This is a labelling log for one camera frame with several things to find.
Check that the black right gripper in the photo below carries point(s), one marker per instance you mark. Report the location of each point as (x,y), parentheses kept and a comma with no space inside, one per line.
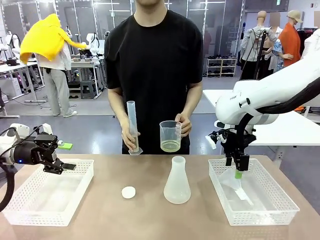
(231,146)

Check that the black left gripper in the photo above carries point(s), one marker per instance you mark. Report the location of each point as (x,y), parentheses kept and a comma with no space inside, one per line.
(37,152)

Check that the clear plastic funnel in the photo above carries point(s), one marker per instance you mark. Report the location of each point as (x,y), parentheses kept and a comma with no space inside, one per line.
(231,182)

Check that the clear plastic beaker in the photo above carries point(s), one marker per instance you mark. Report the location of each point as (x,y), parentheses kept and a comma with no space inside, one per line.
(170,140)

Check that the clear plastic graduated cylinder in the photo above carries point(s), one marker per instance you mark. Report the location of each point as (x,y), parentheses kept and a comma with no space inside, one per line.
(131,112)

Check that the person's right forearm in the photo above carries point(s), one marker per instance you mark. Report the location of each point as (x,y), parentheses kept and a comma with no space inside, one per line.
(117,105)

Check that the person's left forearm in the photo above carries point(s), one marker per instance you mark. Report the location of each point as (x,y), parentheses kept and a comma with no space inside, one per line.
(193,100)

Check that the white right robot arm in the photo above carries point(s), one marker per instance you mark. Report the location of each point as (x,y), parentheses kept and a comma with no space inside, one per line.
(250,95)

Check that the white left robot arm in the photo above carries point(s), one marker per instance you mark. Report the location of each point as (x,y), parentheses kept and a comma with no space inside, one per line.
(6,145)

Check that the person's left hand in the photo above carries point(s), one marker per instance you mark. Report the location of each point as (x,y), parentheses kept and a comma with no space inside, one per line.
(186,126)

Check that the person's right hand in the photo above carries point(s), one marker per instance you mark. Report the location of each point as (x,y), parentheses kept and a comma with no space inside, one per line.
(126,137)

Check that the small white paper label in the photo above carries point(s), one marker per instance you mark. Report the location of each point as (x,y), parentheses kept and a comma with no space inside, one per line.
(238,193)

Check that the white perforated plastic basket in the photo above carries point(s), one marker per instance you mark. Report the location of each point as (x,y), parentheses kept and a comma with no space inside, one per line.
(270,200)
(47,200)

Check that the white side table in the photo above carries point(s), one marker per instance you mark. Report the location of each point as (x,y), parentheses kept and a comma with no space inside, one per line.
(280,132)

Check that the translucent plastic conical flask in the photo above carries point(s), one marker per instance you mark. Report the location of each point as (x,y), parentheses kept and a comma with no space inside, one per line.
(177,187)

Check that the grey step stool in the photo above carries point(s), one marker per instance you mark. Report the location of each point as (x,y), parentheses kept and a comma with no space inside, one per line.
(88,90)

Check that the round white flask cap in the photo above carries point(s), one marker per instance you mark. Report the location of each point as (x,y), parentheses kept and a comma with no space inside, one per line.
(128,192)

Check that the shoe rack with shoes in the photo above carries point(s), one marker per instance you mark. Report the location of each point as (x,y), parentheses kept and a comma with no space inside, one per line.
(221,67)

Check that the white background workbench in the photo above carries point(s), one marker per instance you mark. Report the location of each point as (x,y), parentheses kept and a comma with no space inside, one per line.
(85,62)

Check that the white background desk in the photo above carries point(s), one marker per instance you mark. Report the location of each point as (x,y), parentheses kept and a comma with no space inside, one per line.
(15,68)

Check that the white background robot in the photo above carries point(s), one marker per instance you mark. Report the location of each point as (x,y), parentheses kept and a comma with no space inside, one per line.
(13,45)
(93,43)

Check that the person in yellow hoodie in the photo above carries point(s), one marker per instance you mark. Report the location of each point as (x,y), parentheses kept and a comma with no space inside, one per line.
(47,40)

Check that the mannequin in grey shirt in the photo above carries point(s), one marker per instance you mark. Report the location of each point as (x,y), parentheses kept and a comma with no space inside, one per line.
(255,42)

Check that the person in black t-shirt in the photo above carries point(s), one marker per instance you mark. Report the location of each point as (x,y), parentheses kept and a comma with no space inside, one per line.
(152,62)

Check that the mannequin in orange shirt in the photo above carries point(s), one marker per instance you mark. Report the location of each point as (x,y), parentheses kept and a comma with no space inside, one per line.
(291,42)

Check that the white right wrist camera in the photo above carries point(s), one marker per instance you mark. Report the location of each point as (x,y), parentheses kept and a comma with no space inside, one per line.
(212,141)

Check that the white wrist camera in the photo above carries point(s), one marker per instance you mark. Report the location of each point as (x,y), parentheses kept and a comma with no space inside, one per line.
(47,128)
(212,141)

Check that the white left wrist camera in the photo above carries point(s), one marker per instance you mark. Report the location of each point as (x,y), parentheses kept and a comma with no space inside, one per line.
(47,128)

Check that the black camera tripod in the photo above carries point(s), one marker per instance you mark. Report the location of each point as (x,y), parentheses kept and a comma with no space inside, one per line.
(260,55)

